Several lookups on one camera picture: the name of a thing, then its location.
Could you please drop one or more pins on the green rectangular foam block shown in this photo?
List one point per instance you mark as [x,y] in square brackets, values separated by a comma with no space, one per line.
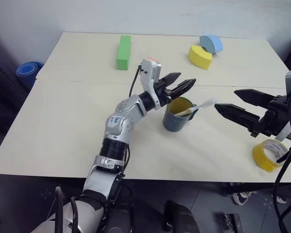
[124,52]

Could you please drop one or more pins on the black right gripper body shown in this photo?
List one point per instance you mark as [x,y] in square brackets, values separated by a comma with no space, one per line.
[272,116]

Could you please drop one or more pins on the grey mug yellow inside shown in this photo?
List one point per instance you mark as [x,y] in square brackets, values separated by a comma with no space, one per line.
[177,116]

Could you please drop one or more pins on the blue curved foam block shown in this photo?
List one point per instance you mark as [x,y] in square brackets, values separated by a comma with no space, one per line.
[211,43]

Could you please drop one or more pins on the dark rounded shape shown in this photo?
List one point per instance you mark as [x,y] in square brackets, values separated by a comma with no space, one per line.
[180,216]

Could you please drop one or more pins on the black and white sneaker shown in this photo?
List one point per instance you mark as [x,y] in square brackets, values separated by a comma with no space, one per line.
[242,196]

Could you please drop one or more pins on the yellow curved foam block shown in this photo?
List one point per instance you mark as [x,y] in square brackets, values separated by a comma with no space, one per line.
[199,57]

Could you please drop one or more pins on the yellow tape roll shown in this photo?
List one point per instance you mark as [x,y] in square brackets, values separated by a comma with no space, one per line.
[269,154]

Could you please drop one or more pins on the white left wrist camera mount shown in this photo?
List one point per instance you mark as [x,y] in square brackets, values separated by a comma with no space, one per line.
[149,72]

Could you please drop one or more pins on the blue rolled mat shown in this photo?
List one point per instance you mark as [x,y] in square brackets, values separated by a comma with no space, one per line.
[29,71]

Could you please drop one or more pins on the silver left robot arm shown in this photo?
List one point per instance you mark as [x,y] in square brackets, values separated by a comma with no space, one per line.
[121,126]

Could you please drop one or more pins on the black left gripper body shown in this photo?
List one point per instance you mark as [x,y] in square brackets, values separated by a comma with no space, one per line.
[162,93]

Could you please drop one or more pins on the white toothbrush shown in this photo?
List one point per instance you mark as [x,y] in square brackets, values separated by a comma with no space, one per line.
[196,108]

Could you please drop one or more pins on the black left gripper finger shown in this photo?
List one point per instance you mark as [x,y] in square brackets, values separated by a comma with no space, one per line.
[183,87]
[171,78]

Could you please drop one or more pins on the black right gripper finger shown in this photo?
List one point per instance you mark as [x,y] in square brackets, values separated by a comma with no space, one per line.
[237,115]
[253,97]

